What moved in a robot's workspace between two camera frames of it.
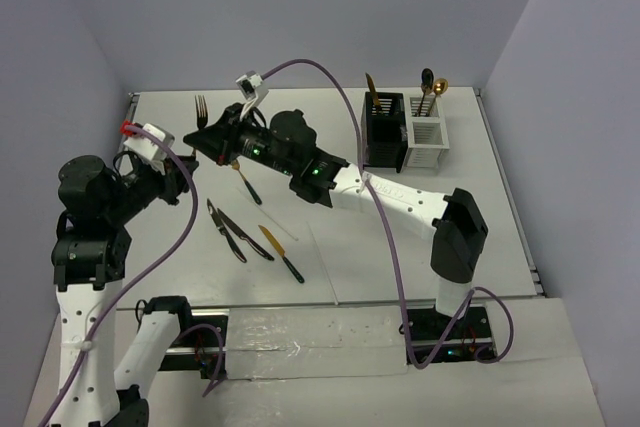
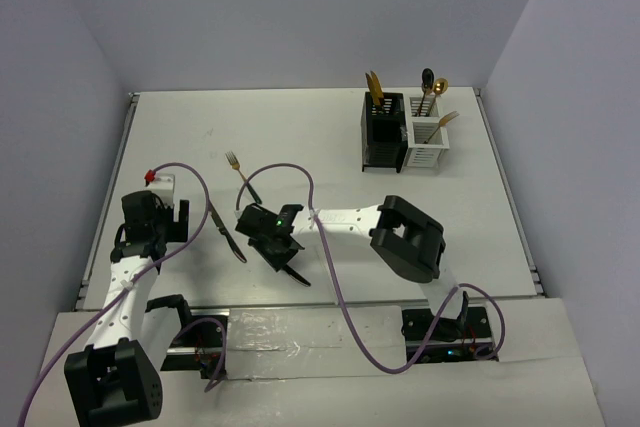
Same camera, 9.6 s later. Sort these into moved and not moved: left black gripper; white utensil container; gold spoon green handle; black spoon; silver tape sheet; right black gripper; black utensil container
Moved: left black gripper; right black gripper
Not moved: gold spoon green handle; black spoon; white utensil container; silver tape sheet; black utensil container
